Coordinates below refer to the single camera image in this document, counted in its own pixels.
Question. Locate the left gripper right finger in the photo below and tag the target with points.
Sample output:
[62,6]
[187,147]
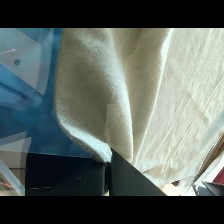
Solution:
[130,181]

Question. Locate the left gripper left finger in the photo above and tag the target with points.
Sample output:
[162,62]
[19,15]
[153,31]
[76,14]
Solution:
[63,176]

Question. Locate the cream shirt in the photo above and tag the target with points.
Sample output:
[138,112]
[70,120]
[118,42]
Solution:
[140,90]

